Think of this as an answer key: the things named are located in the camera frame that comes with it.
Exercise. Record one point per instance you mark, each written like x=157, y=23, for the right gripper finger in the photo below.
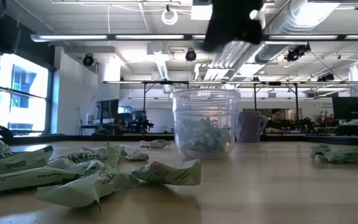
x=214, y=45

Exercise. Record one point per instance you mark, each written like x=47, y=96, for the black background robot arm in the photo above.
x=303, y=124
x=140, y=125

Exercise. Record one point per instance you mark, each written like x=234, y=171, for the black ceiling spotlight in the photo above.
x=88, y=60
x=326, y=77
x=190, y=55
x=295, y=53

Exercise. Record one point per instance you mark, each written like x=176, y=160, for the clear plastic cup bin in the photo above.
x=205, y=105

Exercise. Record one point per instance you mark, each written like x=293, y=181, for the black linear ceiling light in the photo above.
x=151, y=36

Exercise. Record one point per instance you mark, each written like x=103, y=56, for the purple ceramic mug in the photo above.
x=252, y=127

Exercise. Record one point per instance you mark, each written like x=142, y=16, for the person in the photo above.
x=275, y=123

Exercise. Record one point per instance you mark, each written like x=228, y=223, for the black computer monitor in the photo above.
x=351, y=108
x=110, y=112

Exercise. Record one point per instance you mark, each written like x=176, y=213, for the silver ventilation duct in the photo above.
x=291, y=18

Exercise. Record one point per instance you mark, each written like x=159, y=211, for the black metal workstation frame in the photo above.
x=166, y=82

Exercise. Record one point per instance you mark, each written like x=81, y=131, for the black aluminium table frame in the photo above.
x=135, y=137

